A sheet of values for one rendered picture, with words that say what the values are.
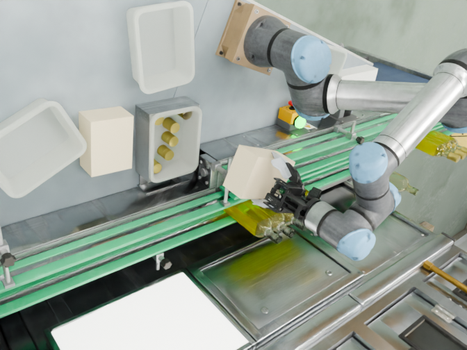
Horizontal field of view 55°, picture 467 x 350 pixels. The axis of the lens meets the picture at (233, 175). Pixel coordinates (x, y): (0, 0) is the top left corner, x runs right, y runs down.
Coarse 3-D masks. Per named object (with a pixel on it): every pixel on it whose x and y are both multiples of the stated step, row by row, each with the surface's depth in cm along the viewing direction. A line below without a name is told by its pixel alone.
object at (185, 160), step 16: (160, 112) 125; (176, 112) 127; (192, 112) 135; (160, 128) 136; (192, 128) 138; (160, 144) 138; (192, 144) 140; (160, 160) 141; (176, 160) 145; (192, 160) 142; (160, 176) 136; (176, 176) 139
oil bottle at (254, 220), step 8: (232, 208) 146; (240, 208) 144; (248, 208) 144; (256, 208) 144; (232, 216) 147; (240, 216) 144; (248, 216) 141; (256, 216) 141; (264, 216) 141; (248, 224) 142; (256, 224) 138; (264, 224) 138; (256, 232) 139; (264, 232) 138
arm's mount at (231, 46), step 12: (240, 12) 132; (252, 12) 129; (264, 12) 132; (228, 24) 135; (240, 24) 132; (288, 24) 140; (228, 36) 135; (240, 36) 131; (228, 48) 135; (240, 48) 133; (240, 60) 135; (264, 72) 143
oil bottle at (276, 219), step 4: (248, 200) 149; (252, 204) 147; (260, 208) 145; (264, 208) 145; (264, 212) 144; (268, 212) 144; (272, 212) 144; (276, 212) 144; (268, 216) 142; (272, 216) 142; (276, 216) 142; (280, 216) 143; (284, 216) 144; (272, 220) 141; (276, 220) 141; (280, 220) 142; (284, 220) 143; (272, 224) 142; (276, 224) 141; (272, 228) 143; (276, 228) 142
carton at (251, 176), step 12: (240, 156) 117; (252, 156) 114; (264, 156) 116; (240, 168) 117; (252, 168) 114; (264, 168) 117; (276, 168) 120; (228, 180) 120; (240, 180) 117; (252, 180) 116; (264, 180) 119; (240, 192) 116; (252, 192) 119; (264, 192) 122
